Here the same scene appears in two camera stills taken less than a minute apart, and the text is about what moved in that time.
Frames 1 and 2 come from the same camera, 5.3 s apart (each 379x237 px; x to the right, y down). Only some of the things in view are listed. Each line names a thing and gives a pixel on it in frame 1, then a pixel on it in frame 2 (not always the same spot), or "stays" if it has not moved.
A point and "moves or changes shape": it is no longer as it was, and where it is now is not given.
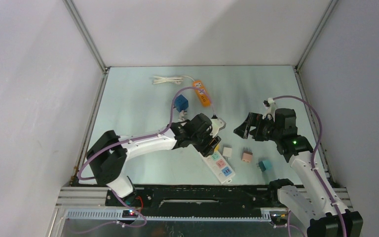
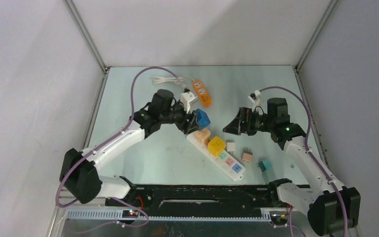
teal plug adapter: (265, 165) stays
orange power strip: (203, 96) stays
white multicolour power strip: (219, 166) moves or changes shape
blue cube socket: (181, 102) moves or changes shape
